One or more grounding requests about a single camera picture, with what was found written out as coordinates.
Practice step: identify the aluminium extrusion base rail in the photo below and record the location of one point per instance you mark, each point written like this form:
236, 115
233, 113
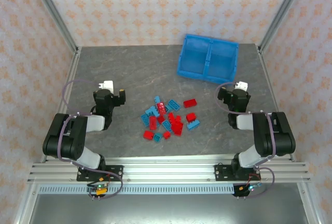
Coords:
168, 172

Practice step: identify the small blue lego brick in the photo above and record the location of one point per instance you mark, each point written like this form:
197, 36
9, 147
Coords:
157, 137

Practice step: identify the right aluminium corner post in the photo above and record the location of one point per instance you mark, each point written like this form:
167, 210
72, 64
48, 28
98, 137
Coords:
281, 14

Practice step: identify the aluminium frame bar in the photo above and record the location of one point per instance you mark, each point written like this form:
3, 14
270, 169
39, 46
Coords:
26, 203
308, 203

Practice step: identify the left small controller board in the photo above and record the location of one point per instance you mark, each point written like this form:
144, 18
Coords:
98, 189

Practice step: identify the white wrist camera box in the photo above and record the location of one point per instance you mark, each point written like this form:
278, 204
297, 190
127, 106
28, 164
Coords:
243, 85
107, 85

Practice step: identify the blue two-compartment plastic bin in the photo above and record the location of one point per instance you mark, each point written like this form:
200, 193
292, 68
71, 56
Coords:
189, 75

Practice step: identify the small controller board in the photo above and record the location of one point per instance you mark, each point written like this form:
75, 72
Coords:
98, 189
249, 188

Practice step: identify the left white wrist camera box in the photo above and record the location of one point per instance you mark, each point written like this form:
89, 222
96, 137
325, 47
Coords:
107, 85

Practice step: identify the right lower aluminium frame bar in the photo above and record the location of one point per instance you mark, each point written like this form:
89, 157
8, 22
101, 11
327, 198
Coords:
308, 203

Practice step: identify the aluminium table side rail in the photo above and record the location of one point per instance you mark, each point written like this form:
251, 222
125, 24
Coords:
269, 78
70, 73

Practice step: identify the left lower aluminium frame bar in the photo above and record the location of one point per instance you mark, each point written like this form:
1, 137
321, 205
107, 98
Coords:
26, 203

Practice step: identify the small red lego brick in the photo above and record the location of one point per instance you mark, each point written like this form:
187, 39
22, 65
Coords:
166, 135

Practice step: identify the right small controller board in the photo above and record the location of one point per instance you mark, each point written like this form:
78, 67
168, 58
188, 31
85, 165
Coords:
249, 188

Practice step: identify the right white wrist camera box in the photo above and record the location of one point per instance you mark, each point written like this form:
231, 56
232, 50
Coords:
243, 85

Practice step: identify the aluminium corner post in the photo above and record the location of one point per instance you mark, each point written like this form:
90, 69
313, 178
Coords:
281, 14
55, 14

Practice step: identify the right aluminium table side rail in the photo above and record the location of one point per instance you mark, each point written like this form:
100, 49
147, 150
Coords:
269, 78

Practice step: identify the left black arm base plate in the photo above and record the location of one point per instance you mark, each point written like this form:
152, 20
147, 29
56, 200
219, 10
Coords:
115, 172

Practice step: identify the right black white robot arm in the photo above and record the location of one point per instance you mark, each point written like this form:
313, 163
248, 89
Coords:
280, 136

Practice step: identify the left aluminium corner post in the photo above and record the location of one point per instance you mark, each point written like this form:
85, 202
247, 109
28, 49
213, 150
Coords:
55, 14

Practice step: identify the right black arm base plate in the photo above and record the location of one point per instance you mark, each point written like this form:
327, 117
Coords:
220, 172

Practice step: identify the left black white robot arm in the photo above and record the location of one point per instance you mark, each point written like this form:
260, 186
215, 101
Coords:
72, 143

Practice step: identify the left aluminium table side rail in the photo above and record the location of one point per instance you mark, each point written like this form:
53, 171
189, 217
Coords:
70, 73

